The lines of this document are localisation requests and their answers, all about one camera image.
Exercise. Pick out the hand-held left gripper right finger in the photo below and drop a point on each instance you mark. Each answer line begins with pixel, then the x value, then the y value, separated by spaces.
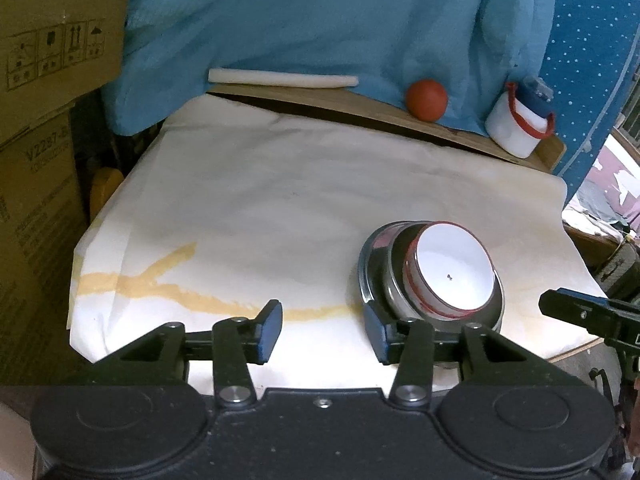
pixel 375 335

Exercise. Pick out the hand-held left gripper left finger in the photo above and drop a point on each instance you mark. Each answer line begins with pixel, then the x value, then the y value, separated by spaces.
pixel 270 334

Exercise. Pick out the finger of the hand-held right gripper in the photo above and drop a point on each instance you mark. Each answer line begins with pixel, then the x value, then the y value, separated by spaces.
pixel 570 305

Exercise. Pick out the large white red-rimmed bowl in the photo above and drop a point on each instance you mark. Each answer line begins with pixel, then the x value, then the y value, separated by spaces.
pixel 412 287

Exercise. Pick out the dark wooden furniture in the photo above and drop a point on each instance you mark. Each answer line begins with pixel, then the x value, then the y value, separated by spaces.
pixel 595 247

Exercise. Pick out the pile of bedding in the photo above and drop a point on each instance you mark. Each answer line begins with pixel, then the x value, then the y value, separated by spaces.
pixel 610 195

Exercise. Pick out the cream table cover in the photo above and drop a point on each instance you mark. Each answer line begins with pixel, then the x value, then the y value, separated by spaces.
pixel 275 200

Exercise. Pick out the wooden shelf board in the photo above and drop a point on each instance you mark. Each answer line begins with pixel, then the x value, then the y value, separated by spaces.
pixel 475 140

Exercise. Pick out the yellow round object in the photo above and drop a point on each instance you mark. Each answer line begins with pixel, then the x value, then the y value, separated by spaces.
pixel 106 192

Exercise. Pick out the red ball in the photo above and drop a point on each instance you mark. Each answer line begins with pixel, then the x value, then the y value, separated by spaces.
pixel 426 100

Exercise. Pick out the brown cardboard box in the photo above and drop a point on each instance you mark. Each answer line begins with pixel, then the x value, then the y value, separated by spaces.
pixel 35 240

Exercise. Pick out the blue white-dotted fabric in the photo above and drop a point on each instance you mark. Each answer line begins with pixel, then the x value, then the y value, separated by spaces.
pixel 585 50

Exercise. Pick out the blue cloth garment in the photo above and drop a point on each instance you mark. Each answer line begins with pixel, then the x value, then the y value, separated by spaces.
pixel 300 20

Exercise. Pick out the large printed cardboard box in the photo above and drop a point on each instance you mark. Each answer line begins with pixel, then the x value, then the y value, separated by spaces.
pixel 50 35

